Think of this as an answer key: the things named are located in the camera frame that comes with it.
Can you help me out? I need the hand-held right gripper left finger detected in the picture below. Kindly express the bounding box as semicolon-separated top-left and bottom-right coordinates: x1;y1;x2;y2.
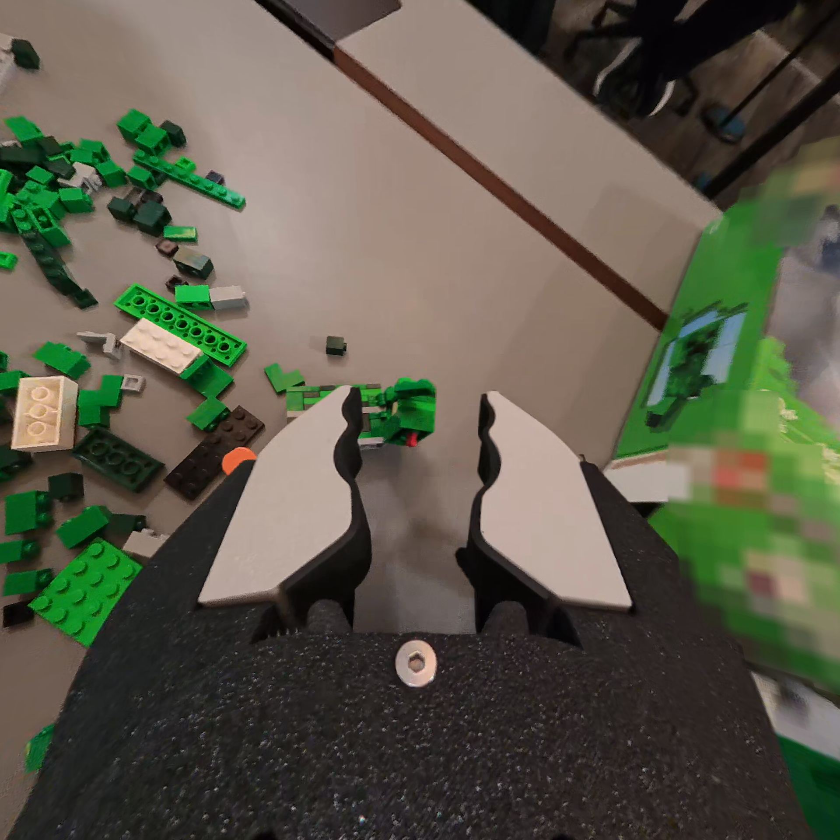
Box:
197;385;374;632

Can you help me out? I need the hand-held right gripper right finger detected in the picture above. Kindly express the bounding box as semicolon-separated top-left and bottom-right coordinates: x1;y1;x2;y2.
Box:
456;390;634;634

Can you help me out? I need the long green brick build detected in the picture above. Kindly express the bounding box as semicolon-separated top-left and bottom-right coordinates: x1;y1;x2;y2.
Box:
286;377;438;452

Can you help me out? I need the adjoining grey desk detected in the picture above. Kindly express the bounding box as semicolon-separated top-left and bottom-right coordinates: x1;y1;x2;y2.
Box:
335;0;723;316

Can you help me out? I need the black studded plate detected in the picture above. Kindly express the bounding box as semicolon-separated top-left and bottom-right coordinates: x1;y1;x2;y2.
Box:
164;405;266;503

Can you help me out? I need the dark green studded plate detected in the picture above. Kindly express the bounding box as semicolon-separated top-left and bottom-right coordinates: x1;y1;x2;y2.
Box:
71;425;166;494

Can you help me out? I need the long bright green holed plate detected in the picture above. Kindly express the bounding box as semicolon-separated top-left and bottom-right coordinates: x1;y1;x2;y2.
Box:
113;283;248;368

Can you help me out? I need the white studded brick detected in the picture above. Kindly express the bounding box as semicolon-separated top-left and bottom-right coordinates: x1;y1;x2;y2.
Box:
120;318;203;375

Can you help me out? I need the bright green square plate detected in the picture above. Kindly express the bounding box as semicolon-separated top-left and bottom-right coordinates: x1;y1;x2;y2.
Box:
28;537;144;648

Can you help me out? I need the green brick with grey brick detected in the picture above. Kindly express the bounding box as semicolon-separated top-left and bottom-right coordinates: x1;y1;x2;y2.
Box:
174;283;249;312

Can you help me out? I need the cream holed brick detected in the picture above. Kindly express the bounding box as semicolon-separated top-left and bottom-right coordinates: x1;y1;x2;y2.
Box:
11;375;80;454

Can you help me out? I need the green toy set box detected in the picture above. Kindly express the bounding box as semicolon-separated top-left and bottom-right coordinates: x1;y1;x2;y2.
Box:
604;197;840;840

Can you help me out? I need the long dark green brick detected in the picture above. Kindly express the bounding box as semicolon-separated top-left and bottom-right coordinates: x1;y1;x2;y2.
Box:
18;222;99;310

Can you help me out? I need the long green studded plate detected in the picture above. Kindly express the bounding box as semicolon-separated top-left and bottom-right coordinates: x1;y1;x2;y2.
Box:
133;150;247;211

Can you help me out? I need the pile of loose green bricks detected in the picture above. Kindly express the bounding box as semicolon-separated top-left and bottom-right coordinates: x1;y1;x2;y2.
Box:
0;36;309;775

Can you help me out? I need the black flat pad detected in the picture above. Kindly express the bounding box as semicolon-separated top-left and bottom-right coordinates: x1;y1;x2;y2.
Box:
259;0;403;60

